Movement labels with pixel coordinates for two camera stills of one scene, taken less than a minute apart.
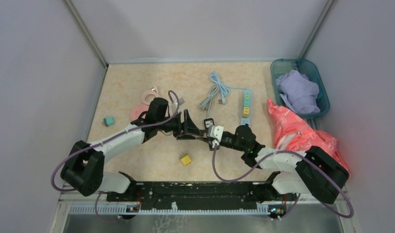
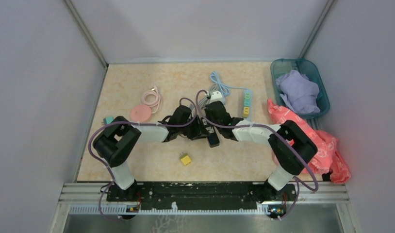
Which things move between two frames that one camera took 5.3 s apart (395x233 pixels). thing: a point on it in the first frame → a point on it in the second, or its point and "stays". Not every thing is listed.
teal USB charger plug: [108, 121] stays
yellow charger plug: [246, 111] stays
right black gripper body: [229, 141] → [207, 114]
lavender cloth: [301, 92] stays
